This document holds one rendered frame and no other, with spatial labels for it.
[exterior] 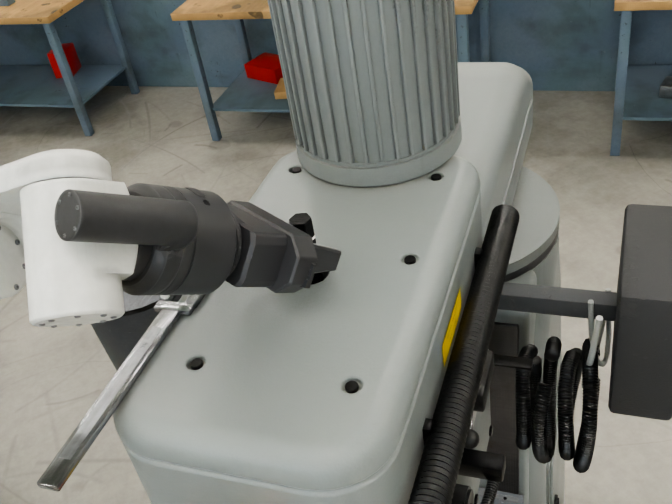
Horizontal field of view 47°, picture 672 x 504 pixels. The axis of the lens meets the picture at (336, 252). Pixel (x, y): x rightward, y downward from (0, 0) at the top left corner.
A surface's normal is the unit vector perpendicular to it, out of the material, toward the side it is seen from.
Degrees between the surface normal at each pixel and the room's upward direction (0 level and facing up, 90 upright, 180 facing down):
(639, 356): 90
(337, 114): 90
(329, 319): 0
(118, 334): 94
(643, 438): 0
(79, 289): 49
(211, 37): 90
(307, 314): 0
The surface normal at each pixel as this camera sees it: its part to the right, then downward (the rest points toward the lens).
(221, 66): -0.31, 0.61
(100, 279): 0.78, -0.22
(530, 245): -0.14, -0.79
